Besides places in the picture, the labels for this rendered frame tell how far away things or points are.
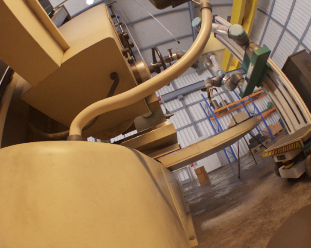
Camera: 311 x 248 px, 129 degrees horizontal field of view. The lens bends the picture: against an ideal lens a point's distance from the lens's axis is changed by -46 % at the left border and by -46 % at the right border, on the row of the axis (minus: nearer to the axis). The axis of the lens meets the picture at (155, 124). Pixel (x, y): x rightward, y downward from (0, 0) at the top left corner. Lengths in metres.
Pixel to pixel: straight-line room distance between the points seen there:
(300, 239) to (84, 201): 0.71
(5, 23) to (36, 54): 0.22
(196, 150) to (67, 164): 1.26
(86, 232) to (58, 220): 0.05
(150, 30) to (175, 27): 1.57
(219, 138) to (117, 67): 1.16
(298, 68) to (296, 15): 8.67
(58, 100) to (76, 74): 0.23
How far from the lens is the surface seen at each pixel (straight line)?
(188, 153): 1.39
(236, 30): 1.12
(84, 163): 0.28
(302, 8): 9.74
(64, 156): 0.28
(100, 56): 0.71
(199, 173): 5.24
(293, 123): 1.45
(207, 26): 0.47
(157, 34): 8.71
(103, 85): 0.84
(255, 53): 1.10
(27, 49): 0.70
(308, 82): 1.31
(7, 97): 0.91
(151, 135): 1.28
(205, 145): 1.43
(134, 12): 8.14
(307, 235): 0.70
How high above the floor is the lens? 0.46
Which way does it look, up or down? 24 degrees up
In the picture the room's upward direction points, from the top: 21 degrees counter-clockwise
